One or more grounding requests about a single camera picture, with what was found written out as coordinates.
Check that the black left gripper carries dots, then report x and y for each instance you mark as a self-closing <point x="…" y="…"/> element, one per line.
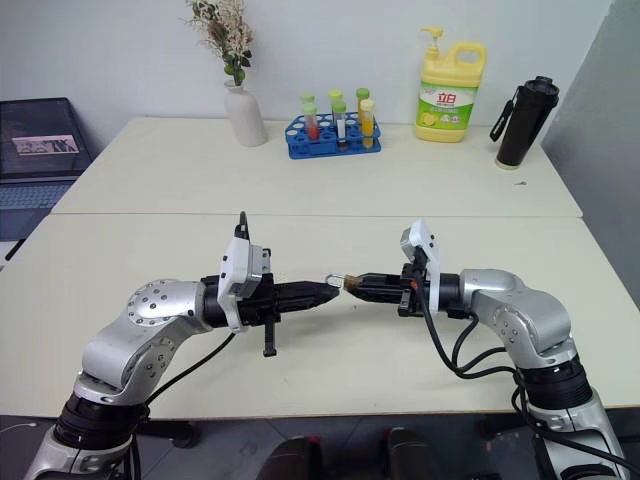
<point x="260" y="305"/>

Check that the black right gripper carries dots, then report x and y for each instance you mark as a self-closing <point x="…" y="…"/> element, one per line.
<point x="411" y="292"/>

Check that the brass padlock with silver shackle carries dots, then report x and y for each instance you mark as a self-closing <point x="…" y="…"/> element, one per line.
<point x="349" y="283"/>

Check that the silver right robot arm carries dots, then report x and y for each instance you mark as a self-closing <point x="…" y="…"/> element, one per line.
<point x="530" y="325"/>

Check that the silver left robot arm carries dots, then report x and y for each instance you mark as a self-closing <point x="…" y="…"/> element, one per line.
<point x="120" y="345"/>

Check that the blue test tube rack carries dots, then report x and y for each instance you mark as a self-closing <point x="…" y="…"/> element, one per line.
<point x="332" y="140"/>

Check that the dark rounded shape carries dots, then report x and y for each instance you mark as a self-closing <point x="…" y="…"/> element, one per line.
<point x="410" y="455"/>
<point x="292" y="460"/>

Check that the yellow-capped tube with yellow liquid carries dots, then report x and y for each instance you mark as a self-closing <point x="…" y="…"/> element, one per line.
<point x="368" y="122"/>

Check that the green-capped tube with white label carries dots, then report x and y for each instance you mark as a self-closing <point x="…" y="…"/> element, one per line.
<point x="340" y="125"/>

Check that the green-capped tube with red liquid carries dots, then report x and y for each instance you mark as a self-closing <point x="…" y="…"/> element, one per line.
<point x="311" y="122"/>

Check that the white ceramic vase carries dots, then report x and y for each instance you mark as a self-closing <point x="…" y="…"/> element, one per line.
<point x="245" y="117"/>

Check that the black table base foot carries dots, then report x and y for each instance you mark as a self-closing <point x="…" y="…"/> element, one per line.
<point x="172" y="432"/>

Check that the green-capped tube with orange liquid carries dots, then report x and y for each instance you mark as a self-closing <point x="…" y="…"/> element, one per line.
<point x="362" y="95"/>

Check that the yellow-green-capped test tube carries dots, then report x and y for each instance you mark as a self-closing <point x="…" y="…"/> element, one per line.
<point x="335" y="97"/>

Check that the green-capped empty test tube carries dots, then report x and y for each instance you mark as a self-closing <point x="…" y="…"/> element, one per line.
<point x="306" y="98"/>

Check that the yellow dish soap pump bottle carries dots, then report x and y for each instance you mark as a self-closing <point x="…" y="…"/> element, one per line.
<point x="450" y="95"/>

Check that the dried flower bouquet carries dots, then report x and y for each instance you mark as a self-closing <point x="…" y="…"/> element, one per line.
<point x="222" y="35"/>

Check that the dark laptop computer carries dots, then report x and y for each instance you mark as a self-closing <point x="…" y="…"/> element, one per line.
<point x="35" y="155"/>

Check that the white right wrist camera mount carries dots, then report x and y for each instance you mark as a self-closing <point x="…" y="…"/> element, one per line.
<point x="425" y="245"/>

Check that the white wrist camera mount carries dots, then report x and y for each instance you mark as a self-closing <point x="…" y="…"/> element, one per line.
<point x="239" y="265"/>
<point x="425" y="245"/>

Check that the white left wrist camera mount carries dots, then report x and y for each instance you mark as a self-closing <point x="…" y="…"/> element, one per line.
<point x="239" y="265"/>

